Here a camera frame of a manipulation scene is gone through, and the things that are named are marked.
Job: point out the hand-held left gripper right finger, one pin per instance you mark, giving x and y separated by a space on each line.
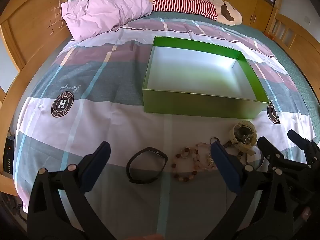
225 165

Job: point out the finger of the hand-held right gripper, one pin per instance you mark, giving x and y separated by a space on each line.
301 142
271 153

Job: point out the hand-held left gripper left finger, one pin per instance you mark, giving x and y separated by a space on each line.
96 162

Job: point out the beige wristwatch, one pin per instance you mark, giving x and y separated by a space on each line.
236 132

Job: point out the green cardboard box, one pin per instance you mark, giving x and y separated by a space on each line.
200 107

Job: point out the black fitness wristband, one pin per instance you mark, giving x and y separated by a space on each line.
160 152

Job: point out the person's right hand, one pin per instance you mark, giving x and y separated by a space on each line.
306 213

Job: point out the silver metal bangle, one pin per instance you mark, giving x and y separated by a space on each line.
261 162

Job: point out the checked printed bed sheet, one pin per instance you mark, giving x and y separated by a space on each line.
75 130

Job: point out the black electronic device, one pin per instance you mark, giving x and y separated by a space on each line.
9 155

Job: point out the pink pillow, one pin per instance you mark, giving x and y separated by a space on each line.
105 10

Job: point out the red striped plush toy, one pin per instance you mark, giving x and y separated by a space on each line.
182 2

